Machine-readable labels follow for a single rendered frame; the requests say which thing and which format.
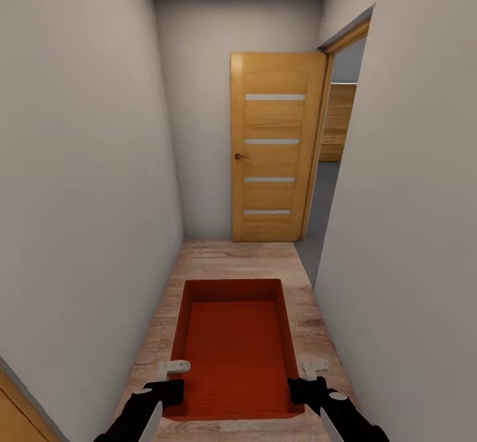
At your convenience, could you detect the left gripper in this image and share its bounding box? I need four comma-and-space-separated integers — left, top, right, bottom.
144, 379, 184, 410

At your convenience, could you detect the storage box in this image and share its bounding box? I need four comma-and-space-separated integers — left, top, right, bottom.
162, 278, 305, 421

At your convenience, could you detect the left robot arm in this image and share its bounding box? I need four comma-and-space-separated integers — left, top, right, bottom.
94, 360, 191, 442

